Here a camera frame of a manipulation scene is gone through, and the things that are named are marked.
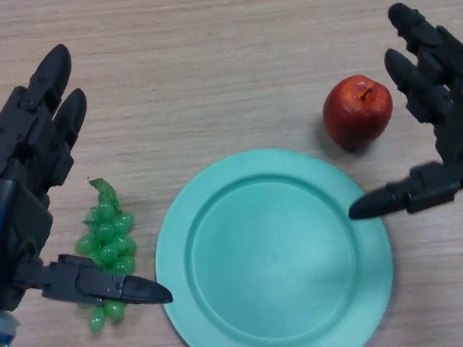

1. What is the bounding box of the green round plate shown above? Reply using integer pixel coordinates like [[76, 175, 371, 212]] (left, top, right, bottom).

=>
[[149, 142, 398, 347]]

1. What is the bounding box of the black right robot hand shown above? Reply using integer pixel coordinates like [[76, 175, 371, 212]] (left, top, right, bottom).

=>
[[337, 0, 463, 221]]

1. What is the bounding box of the green plastic grape bunch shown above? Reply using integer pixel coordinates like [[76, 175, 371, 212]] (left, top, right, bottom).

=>
[[70, 175, 142, 335]]

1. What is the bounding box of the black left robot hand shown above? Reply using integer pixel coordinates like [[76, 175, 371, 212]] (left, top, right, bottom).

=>
[[0, 38, 174, 313]]

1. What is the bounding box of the red apple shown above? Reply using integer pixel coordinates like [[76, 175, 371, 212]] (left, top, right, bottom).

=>
[[320, 73, 396, 151]]

